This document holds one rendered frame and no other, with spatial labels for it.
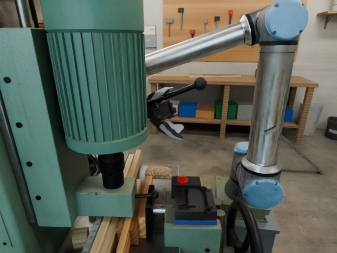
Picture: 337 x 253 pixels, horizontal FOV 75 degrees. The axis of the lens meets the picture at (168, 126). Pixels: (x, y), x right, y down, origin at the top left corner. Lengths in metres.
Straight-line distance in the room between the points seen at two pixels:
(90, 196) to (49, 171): 0.11
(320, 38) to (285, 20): 3.24
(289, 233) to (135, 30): 1.89
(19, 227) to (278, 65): 0.81
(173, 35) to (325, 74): 2.36
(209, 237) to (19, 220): 0.42
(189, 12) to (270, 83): 2.98
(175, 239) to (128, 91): 0.37
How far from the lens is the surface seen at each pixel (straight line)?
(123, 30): 0.40
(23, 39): 0.45
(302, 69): 4.00
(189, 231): 0.57
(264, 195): 0.95
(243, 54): 3.73
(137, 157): 0.88
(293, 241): 2.03
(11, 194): 0.57
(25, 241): 0.64
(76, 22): 0.39
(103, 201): 0.57
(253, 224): 0.62
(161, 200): 0.73
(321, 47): 4.05
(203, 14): 3.69
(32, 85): 0.46
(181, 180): 0.60
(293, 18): 0.80
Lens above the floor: 1.37
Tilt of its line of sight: 21 degrees down
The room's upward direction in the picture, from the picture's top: straight up
